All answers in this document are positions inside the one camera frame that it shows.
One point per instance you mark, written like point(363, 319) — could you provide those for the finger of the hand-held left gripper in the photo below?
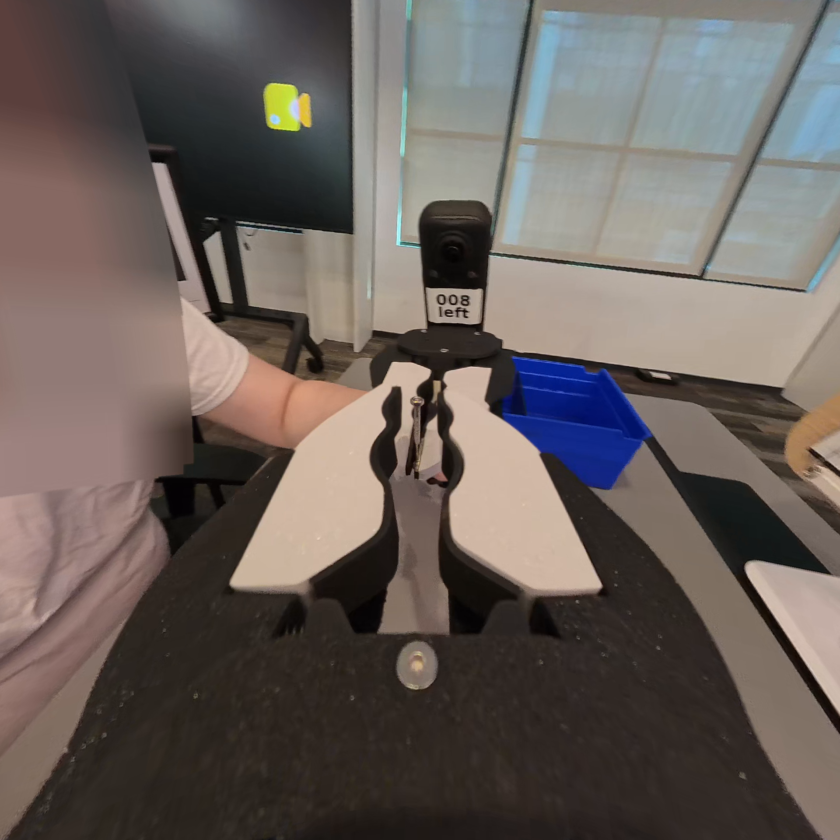
point(407, 375)
point(469, 384)

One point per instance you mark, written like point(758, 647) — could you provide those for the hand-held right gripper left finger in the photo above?
point(315, 518)

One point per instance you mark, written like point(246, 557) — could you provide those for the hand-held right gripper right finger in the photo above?
point(518, 525)

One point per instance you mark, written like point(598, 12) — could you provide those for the silver metal bolt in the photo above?
point(418, 433)

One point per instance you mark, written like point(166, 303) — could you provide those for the blue plastic bin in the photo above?
point(577, 453)

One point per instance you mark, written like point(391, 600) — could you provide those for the person's left forearm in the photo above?
point(295, 413)

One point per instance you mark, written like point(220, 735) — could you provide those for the person's left hand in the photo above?
point(437, 478)

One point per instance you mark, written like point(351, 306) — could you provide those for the small black floor device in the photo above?
point(656, 376)

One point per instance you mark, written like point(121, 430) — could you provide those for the frosted grid window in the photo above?
point(590, 131)

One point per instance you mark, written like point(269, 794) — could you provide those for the black display stand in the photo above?
point(233, 275)

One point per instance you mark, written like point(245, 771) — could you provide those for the large black display screen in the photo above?
point(229, 177)

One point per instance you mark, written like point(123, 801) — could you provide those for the framed marker sign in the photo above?
point(180, 243)

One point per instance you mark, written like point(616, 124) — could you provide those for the printed instruction sheet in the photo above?
point(827, 456)

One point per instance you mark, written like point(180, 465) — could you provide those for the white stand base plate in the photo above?
point(800, 617)

